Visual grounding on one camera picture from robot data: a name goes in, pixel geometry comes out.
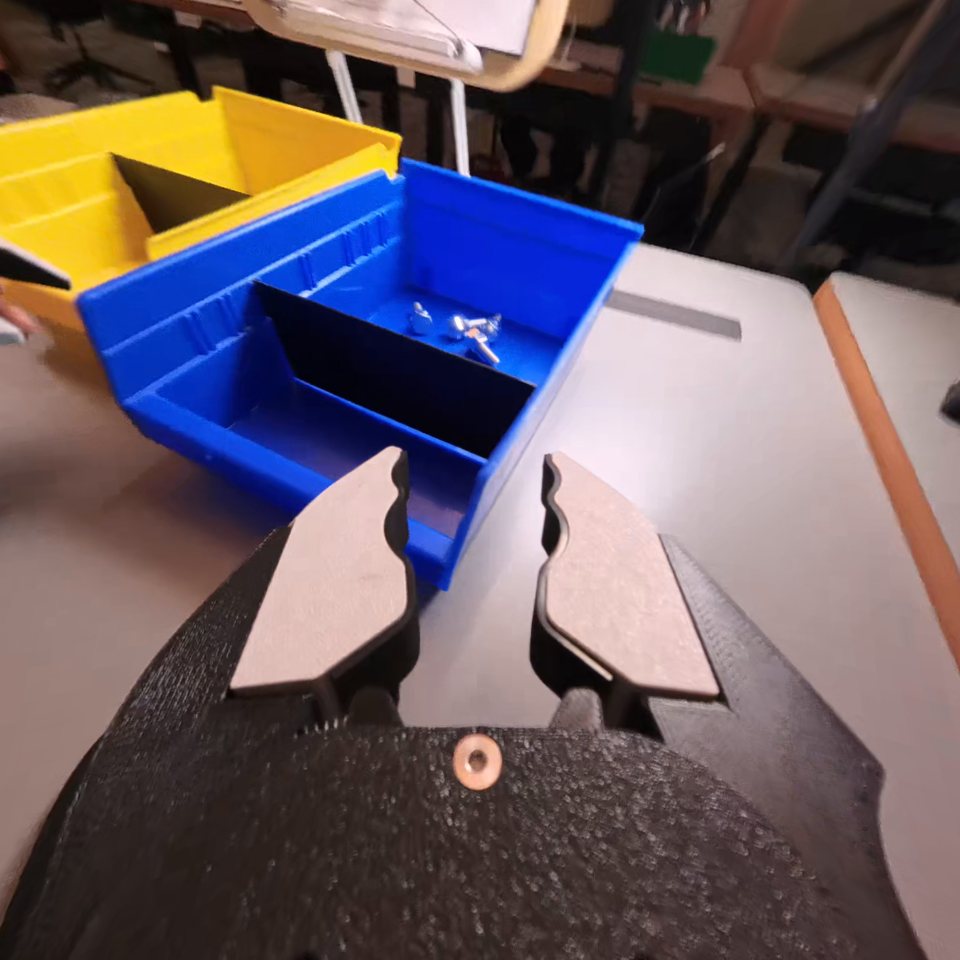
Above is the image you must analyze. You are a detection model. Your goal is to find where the wooden document board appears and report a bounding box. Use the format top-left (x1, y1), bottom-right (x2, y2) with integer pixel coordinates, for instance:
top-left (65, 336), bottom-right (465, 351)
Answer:
top-left (247, 0), bottom-right (571, 93)

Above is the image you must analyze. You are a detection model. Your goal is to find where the large yellow plastic bin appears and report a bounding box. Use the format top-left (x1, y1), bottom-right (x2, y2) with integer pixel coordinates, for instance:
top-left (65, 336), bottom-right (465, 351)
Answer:
top-left (0, 86), bottom-right (402, 335)

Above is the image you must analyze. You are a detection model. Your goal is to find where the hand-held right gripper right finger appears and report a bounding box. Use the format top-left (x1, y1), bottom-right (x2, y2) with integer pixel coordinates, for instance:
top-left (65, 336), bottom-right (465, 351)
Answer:
top-left (528, 452), bottom-right (723, 721)

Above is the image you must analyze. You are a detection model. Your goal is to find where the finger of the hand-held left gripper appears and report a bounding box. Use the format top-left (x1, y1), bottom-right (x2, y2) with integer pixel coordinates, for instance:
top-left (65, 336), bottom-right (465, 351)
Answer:
top-left (0, 238), bottom-right (72, 292)

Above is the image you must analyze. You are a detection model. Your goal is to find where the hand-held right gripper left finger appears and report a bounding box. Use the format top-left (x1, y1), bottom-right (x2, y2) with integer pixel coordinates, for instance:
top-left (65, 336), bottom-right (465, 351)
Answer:
top-left (228, 446), bottom-right (417, 721)

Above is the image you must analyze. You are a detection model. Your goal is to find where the printed instruction sheet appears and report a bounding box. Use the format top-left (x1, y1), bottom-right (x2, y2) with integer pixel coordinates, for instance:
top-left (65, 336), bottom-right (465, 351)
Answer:
top-left (416, 0), bottom-right (537, 55)

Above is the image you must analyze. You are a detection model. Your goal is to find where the blue plastic bin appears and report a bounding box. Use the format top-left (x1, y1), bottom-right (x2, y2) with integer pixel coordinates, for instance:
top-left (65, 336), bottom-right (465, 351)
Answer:
top-left (77, 157), bottom-right (645, 592)

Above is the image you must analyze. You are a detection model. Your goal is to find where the black bin divider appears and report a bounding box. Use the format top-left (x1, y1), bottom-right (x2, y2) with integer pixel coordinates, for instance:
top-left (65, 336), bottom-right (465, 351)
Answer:
top-left (253, 281), bottom-right (537, 460)
top-left (112, 153), bottom-right (252, 234)

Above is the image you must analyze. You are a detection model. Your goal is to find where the green plastic bin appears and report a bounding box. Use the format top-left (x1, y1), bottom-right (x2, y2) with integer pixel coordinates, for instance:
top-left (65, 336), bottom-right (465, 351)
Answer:
top-left (641, 26), bottom-right (717, 85)

